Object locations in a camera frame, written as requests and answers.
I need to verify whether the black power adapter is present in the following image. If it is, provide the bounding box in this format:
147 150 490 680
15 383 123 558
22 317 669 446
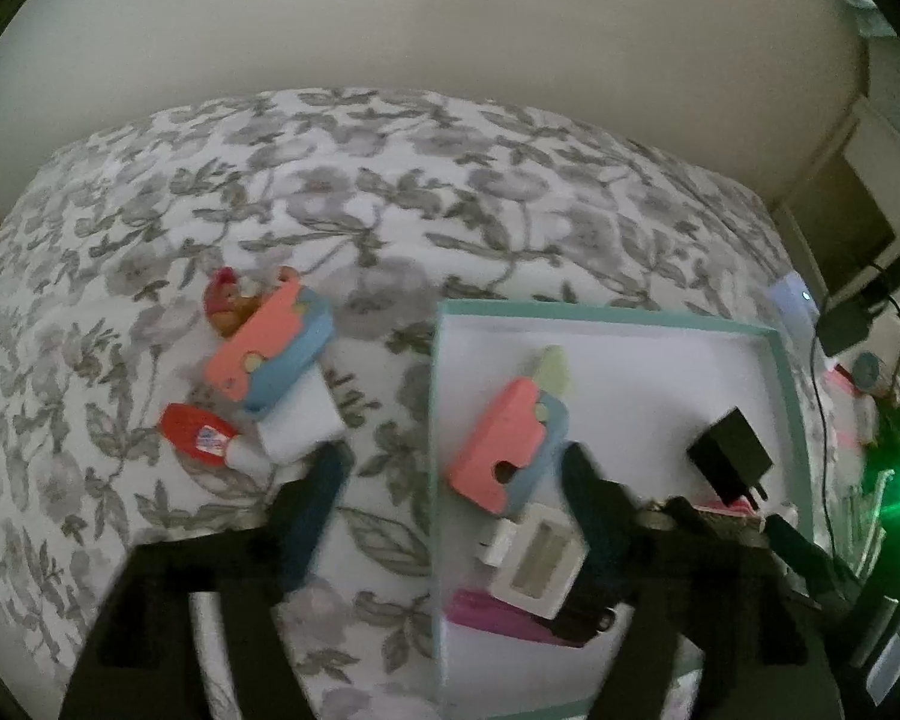
816 300 880 357

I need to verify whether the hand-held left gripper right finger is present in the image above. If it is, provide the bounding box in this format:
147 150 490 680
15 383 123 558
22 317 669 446
559 442 848 720

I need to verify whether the small white device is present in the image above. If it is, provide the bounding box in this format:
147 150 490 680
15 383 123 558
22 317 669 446
765 274 818 350

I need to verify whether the white and gold rectangular case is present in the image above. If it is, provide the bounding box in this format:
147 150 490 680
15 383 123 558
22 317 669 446
493 506 587 620

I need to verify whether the red tube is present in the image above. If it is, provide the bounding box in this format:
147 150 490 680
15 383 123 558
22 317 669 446
157 403 271 475

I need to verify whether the pink hat figurine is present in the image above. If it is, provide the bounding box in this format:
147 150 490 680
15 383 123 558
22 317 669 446
204 266 297 338

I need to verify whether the white block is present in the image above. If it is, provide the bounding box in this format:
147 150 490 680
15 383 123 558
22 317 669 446
257 371 348 462

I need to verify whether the white charger plug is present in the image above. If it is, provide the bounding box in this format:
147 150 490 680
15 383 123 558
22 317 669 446
476 514 527 571

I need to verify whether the pink tube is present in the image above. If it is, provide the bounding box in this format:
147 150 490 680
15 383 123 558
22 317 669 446
450 589 571 644

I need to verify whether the black cable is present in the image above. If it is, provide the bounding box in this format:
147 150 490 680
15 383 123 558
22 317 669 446
808 259 900 563

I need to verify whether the white cabinet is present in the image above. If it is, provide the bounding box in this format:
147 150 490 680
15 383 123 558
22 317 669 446
772 86 900 301

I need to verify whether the small pink and blue toy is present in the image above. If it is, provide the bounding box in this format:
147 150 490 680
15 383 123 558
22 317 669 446
204 277 336 421

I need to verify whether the round teal object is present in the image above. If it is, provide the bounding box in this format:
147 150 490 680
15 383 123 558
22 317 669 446
851 351 887 392

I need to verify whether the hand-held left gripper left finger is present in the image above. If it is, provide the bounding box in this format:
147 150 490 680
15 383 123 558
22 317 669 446
60 441 355 720

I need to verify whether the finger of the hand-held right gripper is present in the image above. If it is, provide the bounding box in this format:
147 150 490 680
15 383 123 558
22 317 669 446
765 514 875 597

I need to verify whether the black charger cube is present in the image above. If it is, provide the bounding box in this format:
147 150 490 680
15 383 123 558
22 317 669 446
686 407 773 515

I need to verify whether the large pink and blue toy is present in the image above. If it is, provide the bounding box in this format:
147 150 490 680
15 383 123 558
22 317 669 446
445 345 575 518

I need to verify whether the teal and white box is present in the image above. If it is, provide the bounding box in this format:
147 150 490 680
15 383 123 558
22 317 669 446
429 298 818 720

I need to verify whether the grey floral blanket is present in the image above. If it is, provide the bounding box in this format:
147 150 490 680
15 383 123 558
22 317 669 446
0 86 811 720

